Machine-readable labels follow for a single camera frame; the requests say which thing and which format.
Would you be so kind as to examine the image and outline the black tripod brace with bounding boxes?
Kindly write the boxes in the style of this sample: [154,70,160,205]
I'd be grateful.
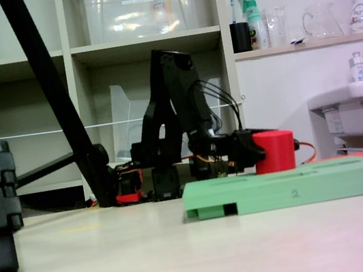
[12,151,81,190]

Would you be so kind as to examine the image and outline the beige shelf unit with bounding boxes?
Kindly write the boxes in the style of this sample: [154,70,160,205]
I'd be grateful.
[0,0,256,221]

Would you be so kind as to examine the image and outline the clear plastic storage box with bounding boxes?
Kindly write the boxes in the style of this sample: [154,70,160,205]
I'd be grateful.
[83,0,203,48]

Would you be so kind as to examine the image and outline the glass pitcher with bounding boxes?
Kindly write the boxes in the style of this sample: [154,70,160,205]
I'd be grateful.
[300,0,345,43]

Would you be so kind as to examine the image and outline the blue toothbrush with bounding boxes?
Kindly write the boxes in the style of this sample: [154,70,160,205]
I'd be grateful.
[229,0,239,26]

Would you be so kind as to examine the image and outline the clear sanitizer bottle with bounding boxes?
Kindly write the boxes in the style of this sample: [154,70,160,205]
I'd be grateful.
[347,50,363,84]

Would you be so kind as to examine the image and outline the black cup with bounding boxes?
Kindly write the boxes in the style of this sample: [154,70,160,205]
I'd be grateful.
[229,20,255,55]

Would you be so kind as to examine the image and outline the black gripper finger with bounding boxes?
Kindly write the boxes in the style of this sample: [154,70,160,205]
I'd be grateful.
[234,125,270,170]
[247,123,280,137]

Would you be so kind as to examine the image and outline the green spray bottle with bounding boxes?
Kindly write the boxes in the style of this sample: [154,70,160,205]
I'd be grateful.
[237,0,271,52]

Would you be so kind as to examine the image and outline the black tripod leg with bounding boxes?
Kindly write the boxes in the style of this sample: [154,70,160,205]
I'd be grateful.
[0,0,120,220]

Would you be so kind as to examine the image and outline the red and black table clamp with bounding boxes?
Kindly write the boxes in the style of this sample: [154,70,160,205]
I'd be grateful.
[110,167,149,209]

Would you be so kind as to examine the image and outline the green shape sorter board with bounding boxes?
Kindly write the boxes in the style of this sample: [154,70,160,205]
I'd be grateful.
[179,153,363,225]

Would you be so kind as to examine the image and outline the thin orange wire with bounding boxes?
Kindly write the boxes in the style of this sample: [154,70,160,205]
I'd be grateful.
[293,136,319,166]

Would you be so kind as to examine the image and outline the glass beaker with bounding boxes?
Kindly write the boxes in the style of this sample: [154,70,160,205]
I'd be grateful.
[261,4,293,49]

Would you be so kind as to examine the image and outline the black motor wires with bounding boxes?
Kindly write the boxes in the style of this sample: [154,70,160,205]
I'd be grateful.
[189,73,244,138]

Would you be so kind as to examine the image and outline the red cylinder block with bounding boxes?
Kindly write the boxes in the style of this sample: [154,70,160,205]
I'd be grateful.
[249,127,300,177]

